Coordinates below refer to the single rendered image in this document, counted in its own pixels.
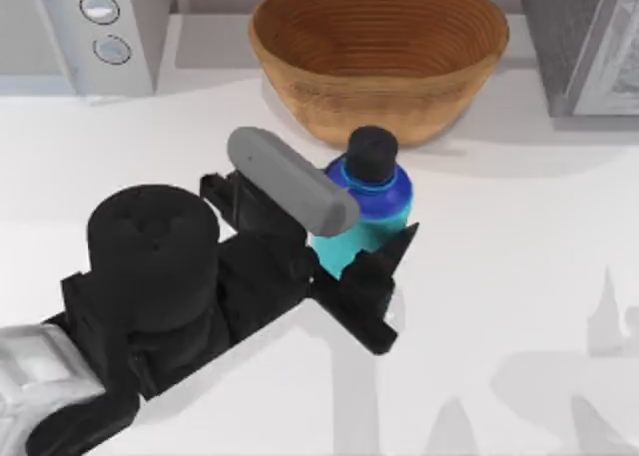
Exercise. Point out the blue bottle with black cap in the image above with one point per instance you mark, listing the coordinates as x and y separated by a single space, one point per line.
379 196

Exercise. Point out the pale grey rounded box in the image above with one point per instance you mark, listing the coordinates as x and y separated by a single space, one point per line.
294 186

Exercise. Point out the brown wooden basket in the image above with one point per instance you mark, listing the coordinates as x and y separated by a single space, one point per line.
379 77

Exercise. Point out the round microwave knob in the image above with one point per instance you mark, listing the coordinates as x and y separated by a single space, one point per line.
112 49
97 8

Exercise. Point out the pale microwave oven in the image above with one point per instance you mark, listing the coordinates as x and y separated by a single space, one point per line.
60 32

